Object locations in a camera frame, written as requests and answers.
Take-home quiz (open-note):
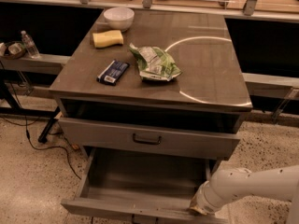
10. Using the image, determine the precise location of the grey drawer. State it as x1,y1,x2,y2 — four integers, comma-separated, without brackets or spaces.
61,148,229,224
59,118,240,160

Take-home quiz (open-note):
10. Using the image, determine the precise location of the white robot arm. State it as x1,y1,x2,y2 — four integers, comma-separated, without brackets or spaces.
190,165,299,224

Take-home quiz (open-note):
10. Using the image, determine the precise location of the grey drawer cabinet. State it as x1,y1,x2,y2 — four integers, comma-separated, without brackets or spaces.
49,8,253,173

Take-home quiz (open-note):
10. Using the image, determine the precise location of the grey top drawer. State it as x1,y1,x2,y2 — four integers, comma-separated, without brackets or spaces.
59,118,240,160

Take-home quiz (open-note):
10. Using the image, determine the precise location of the grey side shelf right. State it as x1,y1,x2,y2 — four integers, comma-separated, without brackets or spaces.
243,73,299,100

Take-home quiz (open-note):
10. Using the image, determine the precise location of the grey side shelf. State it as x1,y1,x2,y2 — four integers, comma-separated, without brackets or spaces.
0,54,70,75
243,73,299,100

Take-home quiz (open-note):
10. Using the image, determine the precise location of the green chip bag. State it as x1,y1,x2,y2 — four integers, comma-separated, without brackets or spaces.
129,43,182,81

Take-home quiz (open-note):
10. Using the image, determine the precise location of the blue snack bar wrapper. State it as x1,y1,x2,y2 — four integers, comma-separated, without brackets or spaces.
96,60,130,86

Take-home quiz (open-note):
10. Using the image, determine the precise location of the yellow sponge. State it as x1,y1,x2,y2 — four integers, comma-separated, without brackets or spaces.
93,30,123,49

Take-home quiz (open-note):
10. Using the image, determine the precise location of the grey side shelf left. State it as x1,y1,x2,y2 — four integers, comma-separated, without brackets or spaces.
0,54,70,75

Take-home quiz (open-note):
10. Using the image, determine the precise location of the white bowl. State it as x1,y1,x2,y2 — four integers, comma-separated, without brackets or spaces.
104,7,135,32

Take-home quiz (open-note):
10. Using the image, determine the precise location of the clear plastic water bottle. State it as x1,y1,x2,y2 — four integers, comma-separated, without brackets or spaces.
21,31,40,58

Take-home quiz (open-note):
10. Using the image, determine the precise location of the dark bowl with items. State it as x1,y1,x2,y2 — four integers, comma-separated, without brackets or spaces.
0,41,26,60

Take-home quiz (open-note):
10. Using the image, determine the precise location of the black floor cable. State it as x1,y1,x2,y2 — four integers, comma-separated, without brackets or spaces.
0,87,82,181

